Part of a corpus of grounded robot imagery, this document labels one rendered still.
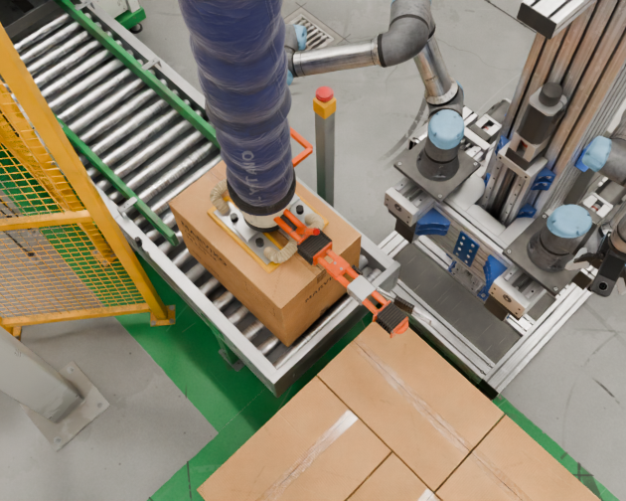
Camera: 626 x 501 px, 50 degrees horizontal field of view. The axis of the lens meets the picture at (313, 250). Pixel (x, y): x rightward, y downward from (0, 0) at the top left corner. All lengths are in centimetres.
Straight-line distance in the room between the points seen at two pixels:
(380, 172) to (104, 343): 167
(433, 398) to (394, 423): 18
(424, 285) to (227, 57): 181
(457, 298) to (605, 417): 84
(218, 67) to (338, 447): 147
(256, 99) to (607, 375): 228
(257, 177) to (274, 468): 109
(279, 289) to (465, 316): 110
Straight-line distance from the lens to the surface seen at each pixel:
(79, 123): 336
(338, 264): 215
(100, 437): 326
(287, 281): 229
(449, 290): 313
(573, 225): 215
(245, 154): 190
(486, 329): 309
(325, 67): 205
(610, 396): 339
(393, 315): 208
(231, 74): 163
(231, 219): 237
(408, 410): 258
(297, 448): 253
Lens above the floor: 303
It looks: 63 degrees down
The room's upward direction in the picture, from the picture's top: 3 degrees counter-clockwise
